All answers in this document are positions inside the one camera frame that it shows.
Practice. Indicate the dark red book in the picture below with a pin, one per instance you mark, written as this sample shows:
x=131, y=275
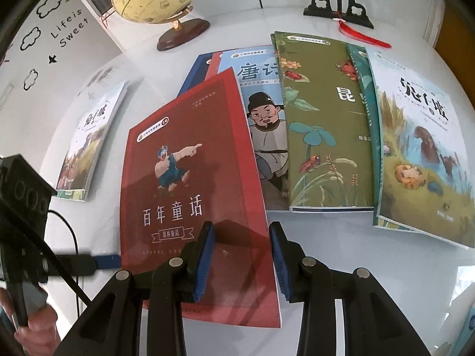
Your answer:
x=193, y=155

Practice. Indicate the olive green insect book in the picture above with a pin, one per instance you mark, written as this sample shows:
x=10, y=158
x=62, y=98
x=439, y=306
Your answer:
x=326, y=137

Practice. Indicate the red tassel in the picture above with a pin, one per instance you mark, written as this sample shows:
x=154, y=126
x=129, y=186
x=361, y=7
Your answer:
x=365, y=37

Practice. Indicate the teal green insect book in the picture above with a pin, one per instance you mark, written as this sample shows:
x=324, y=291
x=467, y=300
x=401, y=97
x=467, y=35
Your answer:
x=362, y=63

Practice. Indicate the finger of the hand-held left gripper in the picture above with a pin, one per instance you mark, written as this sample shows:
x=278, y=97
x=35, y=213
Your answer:
x=78, y=265

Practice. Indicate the person's left hand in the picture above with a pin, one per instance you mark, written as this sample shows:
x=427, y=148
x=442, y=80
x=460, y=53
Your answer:
x=37, y=335

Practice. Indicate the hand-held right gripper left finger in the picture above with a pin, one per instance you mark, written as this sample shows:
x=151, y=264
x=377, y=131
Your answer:
x=204, y=259

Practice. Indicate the brown wooden cabinet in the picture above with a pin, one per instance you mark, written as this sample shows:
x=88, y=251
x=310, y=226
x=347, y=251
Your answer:
x=454, y=44

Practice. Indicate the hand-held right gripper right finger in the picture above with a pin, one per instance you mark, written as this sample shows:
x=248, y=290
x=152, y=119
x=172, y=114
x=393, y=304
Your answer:
x=278, y=263

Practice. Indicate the plain blue book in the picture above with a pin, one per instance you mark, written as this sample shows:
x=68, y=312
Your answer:
x=196, y=74

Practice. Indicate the black carved fan stand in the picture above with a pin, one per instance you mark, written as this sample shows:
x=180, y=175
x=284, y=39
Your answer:
x=334, y=5

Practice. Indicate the salmon red book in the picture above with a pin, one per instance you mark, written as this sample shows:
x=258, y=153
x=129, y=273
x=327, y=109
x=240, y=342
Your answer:
x=214, y=63

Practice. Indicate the light blue poetry book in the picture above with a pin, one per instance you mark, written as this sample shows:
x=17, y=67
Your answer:
x=267, y=118

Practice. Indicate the white landscape cover book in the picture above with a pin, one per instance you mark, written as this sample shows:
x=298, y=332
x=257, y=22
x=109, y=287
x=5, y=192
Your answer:
x=89, y=141
x=419, y=155

